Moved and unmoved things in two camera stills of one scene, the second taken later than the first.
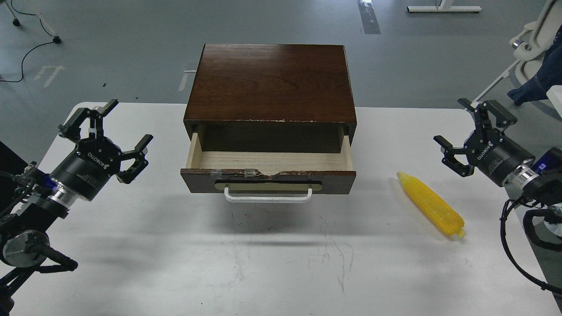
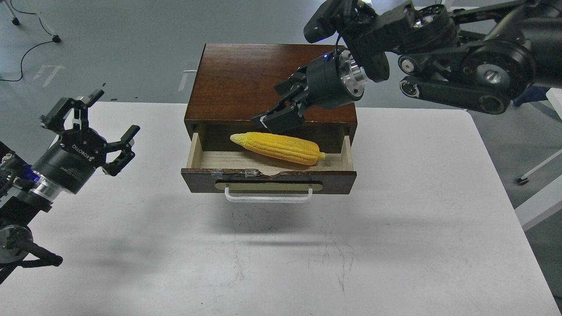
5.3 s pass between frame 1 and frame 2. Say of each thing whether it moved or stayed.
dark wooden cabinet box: stayed
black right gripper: moved
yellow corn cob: moved
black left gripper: moved
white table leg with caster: stayed
